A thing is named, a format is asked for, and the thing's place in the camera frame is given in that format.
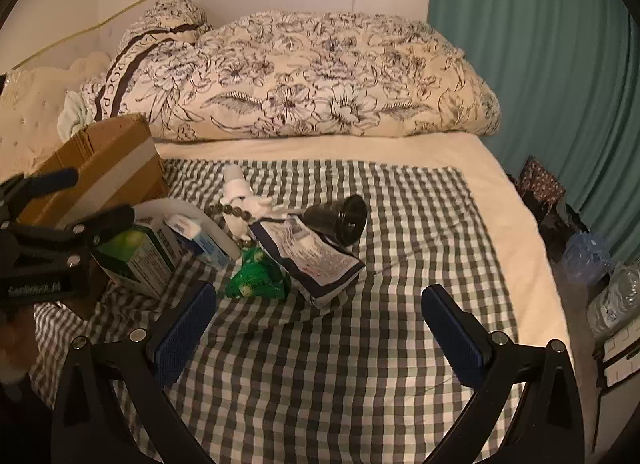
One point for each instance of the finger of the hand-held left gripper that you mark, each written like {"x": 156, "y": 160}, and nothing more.
{"x": 100, "y": 226}
{"x": 50, "y": 178}

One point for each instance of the light blue tissue pack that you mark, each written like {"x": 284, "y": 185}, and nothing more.
{"x": 210, "y": 246}

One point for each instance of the teal curtain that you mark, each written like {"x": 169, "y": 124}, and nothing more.
{"x": 525, "y": 68}

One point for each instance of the floral pillow with dark stripes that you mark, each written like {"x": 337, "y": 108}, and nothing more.
{"x": 150, "y": 58}

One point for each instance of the white soft toy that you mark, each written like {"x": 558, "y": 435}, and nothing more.
{"x": 250, "y": 209}

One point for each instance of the black glossy cup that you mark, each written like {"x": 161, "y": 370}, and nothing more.
{"x": 340, "y": 219}

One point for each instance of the green snack packet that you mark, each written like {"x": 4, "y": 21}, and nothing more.
{"x": 255, "y": 276}

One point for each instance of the cream bed sheet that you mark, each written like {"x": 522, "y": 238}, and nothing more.
{"x": 510, "y": 224}

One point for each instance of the green white carton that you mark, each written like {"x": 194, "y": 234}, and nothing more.
{"x": 135, "y": 254}

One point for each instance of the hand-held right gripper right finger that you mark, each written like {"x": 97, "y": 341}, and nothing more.
{"x": 457, "y": 339}

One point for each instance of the blue plastic bag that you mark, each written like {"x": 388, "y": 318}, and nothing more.
{"x": 585, "y": 256}

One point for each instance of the light green cloth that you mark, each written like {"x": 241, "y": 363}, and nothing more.
{"x": 75, "y": 116}

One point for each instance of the green checkered blanket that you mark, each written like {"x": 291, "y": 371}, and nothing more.
{"x": 325, "y": 369}

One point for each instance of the person's left hand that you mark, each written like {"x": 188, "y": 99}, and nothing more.
{"x": 15, "y": 344}

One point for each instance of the brown cardboard box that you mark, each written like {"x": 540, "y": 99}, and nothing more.
{"x": 100, "y": 153}

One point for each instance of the white plastic bottle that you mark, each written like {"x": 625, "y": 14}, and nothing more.
{"x": 235, "y": 178}

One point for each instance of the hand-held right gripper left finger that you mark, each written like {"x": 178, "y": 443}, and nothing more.
{"x": 185, "y": 329}

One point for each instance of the white tiled box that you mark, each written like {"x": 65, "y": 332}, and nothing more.
{"x": 622, "y": 349}

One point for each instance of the clear plastic bag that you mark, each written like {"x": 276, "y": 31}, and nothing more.
{"x": 615, "y": 299}

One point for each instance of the white navy pouch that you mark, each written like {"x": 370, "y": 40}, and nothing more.
{"x": 310, "y": 259}

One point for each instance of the floral duvet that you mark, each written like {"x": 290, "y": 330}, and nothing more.
{"x": 325, "y": 78}

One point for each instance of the dark patterned bag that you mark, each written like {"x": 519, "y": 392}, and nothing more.
{"x": 542, "y": 189}

